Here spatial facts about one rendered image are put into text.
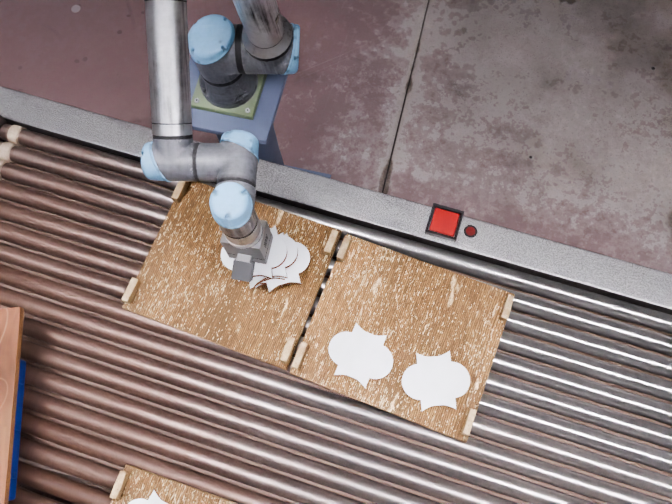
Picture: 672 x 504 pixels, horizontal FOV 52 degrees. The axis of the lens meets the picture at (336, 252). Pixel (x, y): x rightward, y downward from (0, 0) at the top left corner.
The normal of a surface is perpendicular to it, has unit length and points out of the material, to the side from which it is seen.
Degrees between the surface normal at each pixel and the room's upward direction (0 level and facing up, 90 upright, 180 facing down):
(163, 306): 0
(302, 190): 0
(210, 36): 9
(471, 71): 0
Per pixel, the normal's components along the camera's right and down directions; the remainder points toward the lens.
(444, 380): -0.04, -0.32
